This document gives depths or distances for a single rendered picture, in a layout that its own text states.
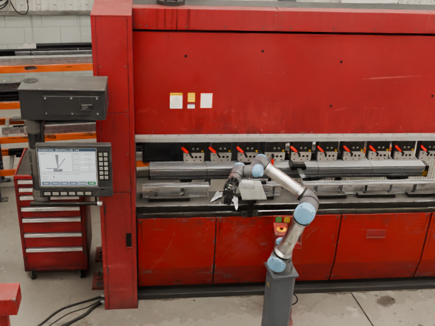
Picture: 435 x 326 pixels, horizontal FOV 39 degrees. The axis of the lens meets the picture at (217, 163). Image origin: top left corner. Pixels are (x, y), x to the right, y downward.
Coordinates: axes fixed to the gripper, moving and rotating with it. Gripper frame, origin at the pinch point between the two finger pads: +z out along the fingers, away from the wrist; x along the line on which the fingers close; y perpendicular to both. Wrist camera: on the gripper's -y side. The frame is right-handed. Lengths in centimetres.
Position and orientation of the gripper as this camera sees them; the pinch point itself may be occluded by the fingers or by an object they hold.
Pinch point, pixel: (223, 207)
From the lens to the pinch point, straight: 347.3
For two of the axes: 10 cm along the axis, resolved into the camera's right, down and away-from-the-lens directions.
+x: 9.5, 3.0, -1.2
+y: 1.5, -7.3, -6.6
